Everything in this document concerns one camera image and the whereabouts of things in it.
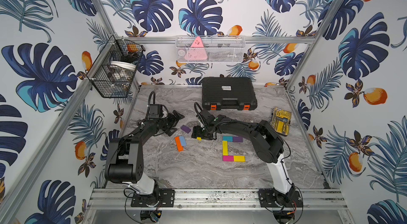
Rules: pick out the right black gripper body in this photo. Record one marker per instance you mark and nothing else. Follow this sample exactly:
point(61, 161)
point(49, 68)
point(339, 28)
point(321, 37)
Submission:
point(201, 132)

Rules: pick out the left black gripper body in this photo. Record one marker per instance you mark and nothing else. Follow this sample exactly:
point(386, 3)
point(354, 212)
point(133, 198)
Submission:
point(170, 120)

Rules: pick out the long yellow block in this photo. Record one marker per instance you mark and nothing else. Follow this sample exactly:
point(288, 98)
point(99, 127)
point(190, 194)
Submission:
point(225, 148)

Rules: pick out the teal block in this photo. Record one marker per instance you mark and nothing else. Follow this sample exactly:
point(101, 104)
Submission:
point(227, 138)

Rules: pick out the purple block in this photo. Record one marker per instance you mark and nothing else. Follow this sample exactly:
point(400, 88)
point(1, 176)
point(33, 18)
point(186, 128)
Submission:
point(237, 139)
point(186, 129)

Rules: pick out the magenta block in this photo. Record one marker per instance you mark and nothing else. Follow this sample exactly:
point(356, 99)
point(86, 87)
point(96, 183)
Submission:
point(228, 158)

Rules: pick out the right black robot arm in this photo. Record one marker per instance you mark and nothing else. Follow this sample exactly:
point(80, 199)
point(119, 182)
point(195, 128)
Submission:
point(267, 144)

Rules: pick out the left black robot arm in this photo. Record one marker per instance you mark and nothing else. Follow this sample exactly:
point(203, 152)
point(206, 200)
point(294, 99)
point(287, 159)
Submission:
point(125, 158)

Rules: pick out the light blue block left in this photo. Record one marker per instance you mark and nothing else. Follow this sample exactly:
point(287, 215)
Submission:
point(182, 141)

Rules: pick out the orange block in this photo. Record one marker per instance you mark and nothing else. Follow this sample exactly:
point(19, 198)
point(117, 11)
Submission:
point(178, 144)

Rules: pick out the black plastic tool case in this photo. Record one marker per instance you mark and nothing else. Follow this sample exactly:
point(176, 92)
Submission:
point(237, 93)

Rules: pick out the pink triangle object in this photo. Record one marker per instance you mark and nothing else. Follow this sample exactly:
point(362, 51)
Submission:
point(197, 51)

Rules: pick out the white coil in basket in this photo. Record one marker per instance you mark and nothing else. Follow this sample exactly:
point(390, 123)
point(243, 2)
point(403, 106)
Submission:
point(124, 65)

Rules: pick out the yellow screwdriver bit set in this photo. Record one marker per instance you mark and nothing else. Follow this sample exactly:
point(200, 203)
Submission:
point(281, 121)

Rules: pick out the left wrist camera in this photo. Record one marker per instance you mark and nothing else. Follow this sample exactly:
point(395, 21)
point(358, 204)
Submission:
point(156, 111)

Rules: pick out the clear mesh wall shelf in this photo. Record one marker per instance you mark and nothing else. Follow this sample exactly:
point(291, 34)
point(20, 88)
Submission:
point(220, 49)

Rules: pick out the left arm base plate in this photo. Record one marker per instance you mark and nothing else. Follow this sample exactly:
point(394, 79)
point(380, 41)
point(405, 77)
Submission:
point(160, 198)

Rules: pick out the black wire basket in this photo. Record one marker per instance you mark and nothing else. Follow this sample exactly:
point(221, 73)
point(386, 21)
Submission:
point(113, 82)

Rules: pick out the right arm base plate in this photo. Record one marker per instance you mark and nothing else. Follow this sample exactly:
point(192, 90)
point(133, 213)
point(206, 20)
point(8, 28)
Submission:
point(279, 198)

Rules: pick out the aluminium front rail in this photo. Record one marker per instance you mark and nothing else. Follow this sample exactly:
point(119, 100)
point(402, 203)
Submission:
point(219, 199)

